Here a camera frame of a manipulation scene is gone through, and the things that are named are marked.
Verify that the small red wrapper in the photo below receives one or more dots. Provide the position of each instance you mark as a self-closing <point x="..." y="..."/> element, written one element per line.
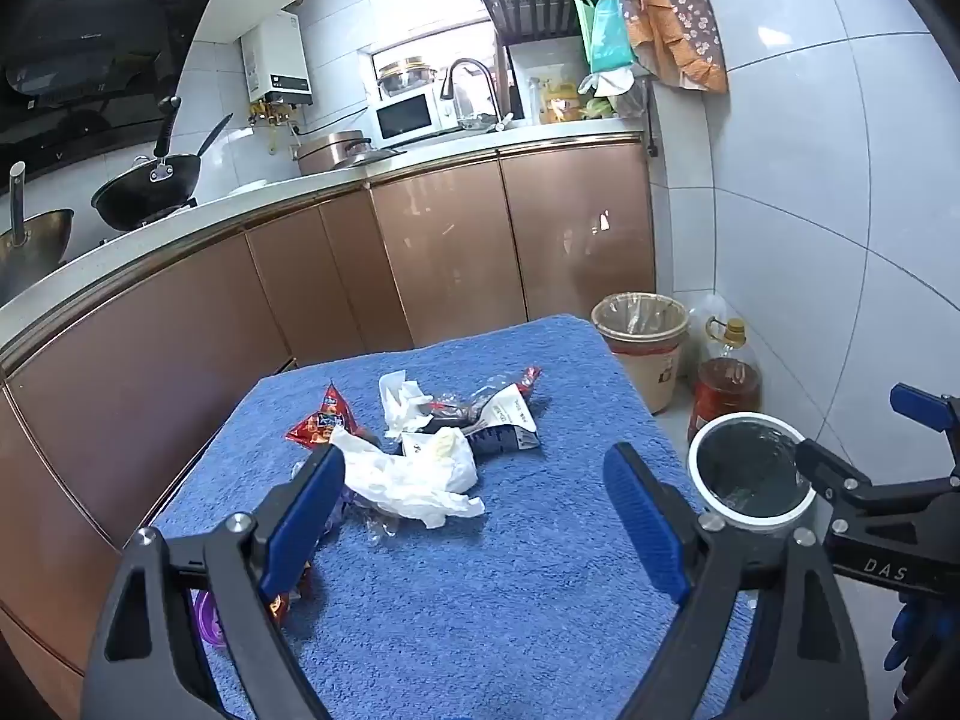
<point x="289" y="600"/>

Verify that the yellow packet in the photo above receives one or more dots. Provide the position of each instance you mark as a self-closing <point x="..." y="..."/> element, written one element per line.
<point x="559" y="101"/>

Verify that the white crumpled tissue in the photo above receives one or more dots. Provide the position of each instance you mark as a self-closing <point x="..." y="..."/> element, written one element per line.
<point x="397" y="397"/>

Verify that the white plastic bag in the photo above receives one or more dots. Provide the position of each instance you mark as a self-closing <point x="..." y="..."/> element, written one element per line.
<point x="405" y="476"/>

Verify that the person's right hand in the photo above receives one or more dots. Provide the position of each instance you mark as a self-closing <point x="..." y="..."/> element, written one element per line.
<point x="909" y="630"/>

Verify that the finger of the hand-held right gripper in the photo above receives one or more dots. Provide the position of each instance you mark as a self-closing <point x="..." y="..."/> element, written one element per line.
<point x="915" y="403"/>
<point x="832" y="469"/>

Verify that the beige bin with liner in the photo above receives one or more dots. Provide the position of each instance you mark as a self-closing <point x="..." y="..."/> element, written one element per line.
<point x="649" y="367"/>

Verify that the black range hood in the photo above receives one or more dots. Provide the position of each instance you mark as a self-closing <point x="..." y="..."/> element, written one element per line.
<point x="75" y="52"/>

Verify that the copper pot with lid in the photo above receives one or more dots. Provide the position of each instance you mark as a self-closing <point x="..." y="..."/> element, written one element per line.
<point x="330" y="150"/>

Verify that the steel pot with glass lid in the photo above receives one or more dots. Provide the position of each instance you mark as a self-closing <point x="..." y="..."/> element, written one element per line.
<point x="405" y="75"/>

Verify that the clear wrapper with red end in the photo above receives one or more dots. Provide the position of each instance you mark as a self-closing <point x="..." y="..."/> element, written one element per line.
<point x="526" y="379"/>

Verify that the purple lid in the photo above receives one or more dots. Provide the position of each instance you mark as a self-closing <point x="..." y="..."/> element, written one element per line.
<point x="206" y="619"/>

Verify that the white microwave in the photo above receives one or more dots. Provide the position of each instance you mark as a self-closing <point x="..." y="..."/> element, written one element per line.
<point x="405" y="116"/>

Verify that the black and white packet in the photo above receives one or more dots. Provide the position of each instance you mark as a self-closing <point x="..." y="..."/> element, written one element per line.
<point x="502" y="412"/>

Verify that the steel faucet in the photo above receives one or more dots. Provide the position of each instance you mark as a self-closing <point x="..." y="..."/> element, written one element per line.
<point x="469" y="64"/>

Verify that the white kitchen countertop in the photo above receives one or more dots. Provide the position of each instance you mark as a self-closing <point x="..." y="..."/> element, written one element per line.
<point x="225" y="210"/>

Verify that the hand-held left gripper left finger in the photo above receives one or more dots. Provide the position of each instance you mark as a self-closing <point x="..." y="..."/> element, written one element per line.
<point x="307" y="510"/>

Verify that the white water heater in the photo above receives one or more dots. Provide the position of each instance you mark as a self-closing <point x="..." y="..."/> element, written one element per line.
<point x="277" y="52"/>

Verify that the red snack wrapper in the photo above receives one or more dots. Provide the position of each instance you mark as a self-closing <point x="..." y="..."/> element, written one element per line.
<point x="322" y="420"/>

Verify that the brass pipe fittings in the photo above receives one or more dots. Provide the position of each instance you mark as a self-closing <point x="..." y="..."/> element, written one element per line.
<point x="270" y="120"/>

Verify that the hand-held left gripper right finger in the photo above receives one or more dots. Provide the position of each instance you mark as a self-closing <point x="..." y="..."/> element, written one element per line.
<point x="645" y="517"/>

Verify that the brown kitchen cabinets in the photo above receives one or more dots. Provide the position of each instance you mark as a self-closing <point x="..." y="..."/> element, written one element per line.
<point x="450" y="240"/>

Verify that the orange floral cloth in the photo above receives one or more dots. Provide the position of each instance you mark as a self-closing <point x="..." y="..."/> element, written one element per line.
<point x="675" y="15"/>

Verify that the teal plastic bag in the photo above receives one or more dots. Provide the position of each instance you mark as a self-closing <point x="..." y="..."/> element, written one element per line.
<point x="611" y="37"/>

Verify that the blue towel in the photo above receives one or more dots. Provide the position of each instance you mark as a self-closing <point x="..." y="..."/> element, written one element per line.
<point x="487" y="615"/>

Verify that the black dish rack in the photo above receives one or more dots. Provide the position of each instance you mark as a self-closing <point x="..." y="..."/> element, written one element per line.
<point x="525" y="0"/>

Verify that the clear plastic wrapper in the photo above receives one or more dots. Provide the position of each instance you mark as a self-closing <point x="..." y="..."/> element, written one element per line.
<point x="375" y="521"/>

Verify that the black wok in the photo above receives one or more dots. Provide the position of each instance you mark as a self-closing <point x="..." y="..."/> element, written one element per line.
<point x="146" y="195"/>

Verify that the cooking oil bottle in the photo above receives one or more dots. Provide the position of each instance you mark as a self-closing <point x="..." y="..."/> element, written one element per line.
<point x="724" y="390"/>

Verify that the white round bin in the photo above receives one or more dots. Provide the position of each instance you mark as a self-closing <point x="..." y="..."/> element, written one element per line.
<point x="750" y="465"/>

